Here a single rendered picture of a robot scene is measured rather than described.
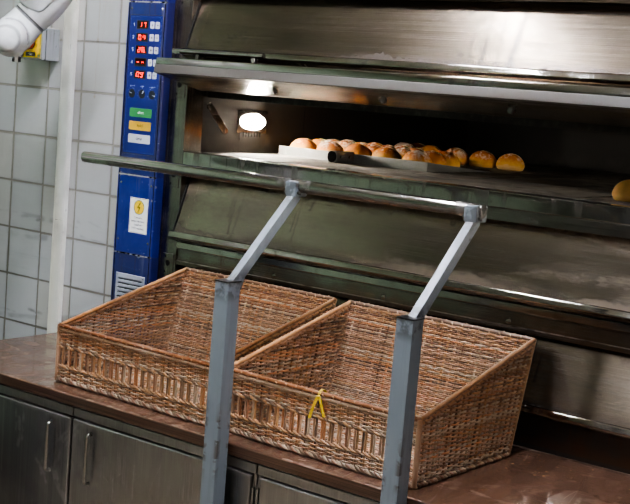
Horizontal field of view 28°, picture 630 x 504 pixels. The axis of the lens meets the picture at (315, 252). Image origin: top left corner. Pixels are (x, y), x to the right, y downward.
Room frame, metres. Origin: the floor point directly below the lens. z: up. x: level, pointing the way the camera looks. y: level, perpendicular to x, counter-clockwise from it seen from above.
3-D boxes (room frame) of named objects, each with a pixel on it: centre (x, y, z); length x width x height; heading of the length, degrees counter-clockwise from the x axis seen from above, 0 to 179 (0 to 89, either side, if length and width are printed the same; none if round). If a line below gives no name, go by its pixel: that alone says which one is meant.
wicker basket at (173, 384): (3.22, 0.29, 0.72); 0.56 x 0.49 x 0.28; 52
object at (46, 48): (3.95, 0.91, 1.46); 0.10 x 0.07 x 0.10; 53
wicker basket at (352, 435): (2.87, -0.17, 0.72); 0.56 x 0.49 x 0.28; 52
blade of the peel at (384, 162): (3.89, -0.19, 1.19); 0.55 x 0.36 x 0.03; 53
